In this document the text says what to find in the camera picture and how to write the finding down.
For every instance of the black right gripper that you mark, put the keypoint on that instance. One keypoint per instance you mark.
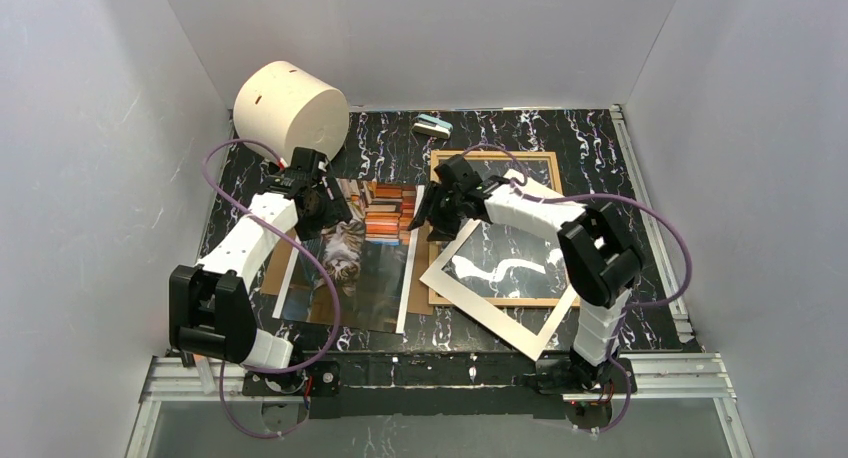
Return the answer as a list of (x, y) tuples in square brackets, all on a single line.
[(436, 212)]

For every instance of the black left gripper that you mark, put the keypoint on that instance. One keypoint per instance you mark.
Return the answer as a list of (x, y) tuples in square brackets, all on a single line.
[(329, 207)]

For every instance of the clear acrylic sheet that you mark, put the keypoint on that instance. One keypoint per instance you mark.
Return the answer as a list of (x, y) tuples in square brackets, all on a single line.
[(503, 263)]

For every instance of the cat and books photo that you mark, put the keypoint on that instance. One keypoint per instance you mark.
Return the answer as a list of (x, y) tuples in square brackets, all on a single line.
[(369, 259)]

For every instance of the light wooden picture frame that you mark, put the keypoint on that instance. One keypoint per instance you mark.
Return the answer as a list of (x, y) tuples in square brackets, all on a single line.
[(497, 302)]

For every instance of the white mat board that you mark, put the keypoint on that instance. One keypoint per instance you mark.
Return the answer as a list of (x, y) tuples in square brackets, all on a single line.
[(490, 316)]

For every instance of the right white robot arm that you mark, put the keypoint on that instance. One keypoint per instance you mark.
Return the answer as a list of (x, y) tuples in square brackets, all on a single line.
[(601, 260)]

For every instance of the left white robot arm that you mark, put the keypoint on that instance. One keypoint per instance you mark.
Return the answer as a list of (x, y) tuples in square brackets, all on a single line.
[(210, 313)]

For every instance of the brown backing board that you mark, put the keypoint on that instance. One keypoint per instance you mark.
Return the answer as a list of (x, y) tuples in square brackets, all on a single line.
[(418, 300)]

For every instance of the teal white stapler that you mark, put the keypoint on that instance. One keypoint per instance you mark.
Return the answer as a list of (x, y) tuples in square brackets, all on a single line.
[(428, 125)]

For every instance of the large white cylinder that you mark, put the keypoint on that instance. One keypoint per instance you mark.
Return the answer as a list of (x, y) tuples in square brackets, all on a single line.
[(285, 107)]

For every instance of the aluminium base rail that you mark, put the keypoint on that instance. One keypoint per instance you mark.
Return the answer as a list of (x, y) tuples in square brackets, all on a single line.
[(442, 405)]

